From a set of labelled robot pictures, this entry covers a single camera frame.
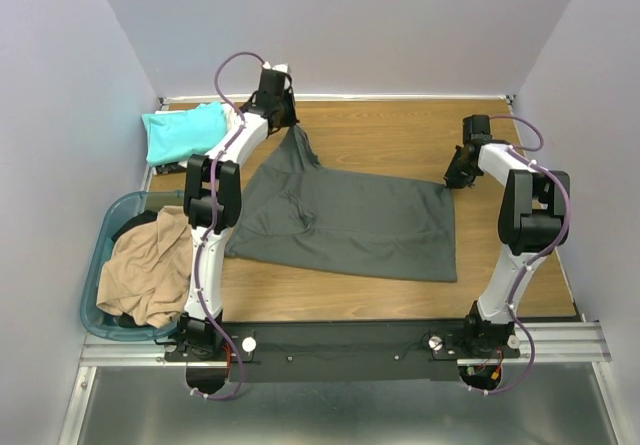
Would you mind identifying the dark grey t-shirt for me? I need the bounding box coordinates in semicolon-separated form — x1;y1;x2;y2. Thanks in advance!
225;126;457;283

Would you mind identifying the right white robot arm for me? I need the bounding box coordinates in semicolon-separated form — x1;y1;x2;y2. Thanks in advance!
444;115;570;357

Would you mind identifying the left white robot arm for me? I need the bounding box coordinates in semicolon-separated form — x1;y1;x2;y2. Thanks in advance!
178;63;298;360

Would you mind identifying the white folded t-shirt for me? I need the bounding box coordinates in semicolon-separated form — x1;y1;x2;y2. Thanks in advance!
152;103;244;174

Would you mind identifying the teal folded t-shirt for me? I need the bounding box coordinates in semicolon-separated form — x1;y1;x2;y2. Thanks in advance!
141;102;229;165

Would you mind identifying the black garment in bin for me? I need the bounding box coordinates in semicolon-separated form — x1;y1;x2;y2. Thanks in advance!
111;210;157;242

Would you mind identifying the teal plastic bin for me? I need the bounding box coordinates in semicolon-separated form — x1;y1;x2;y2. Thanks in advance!
79;191;183;342

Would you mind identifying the beige crumpled t-shirt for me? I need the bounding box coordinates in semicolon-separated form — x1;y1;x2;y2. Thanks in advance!
96;206;193;328

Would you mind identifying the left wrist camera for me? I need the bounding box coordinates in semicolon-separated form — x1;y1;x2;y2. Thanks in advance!
260;62;293;90

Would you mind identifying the aluminium frame rail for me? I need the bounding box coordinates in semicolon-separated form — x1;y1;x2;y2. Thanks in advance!
79;322;611;367

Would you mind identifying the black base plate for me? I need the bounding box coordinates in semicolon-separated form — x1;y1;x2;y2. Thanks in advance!
164;318;520;388

